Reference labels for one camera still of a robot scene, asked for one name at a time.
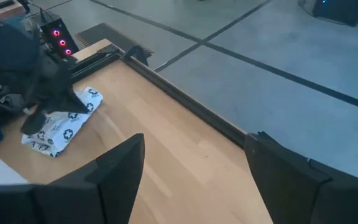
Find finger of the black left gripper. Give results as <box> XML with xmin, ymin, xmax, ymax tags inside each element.
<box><xmin>50</xmin><ymin>88</ymin><xmax>90</xmax><ymax>114</ymax></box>
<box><xmin>20</xmin><ymin>107</ymin><xmax>48</xmax><ymax>136</ymax></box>

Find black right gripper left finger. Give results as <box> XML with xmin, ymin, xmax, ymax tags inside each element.
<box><xmin>32</xmin><ymin>133</ymin><xmax>145</xmax><ymax>224</ymax></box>

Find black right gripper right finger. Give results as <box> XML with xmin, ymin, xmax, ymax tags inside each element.
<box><xmin>244</xmin><ymin>131</ymin><xmax>358</xmax><ymax>224</ymax></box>

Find white gauze package blue crosses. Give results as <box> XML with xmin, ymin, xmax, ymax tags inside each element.
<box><xmin>21</xmin><ymin>86</ymin><xmax>104</xmax><ymax>158</ymax></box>

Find black computer tower with LEDs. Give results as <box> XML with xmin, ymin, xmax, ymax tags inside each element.
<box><xmin>40</xmin><ymin>17</ymin><xmax>80</xmax><ymax>60</ymax></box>

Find wooden side table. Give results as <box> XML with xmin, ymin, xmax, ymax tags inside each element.
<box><xmin>0</xmin><ymin>0</ymin><xmax>27</xmax><ymax>20</ymax></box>

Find black equipment case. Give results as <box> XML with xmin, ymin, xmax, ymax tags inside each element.
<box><xmin>298</xmin><ymin>0</ymin><xmax>358</xmax><ymax>27</ymax></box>

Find black aluminium table frame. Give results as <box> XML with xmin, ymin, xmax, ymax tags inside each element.
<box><xmin>70</xmin><ymin>43</ymin><xmax>248</xmax><ymax>149</ymax></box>

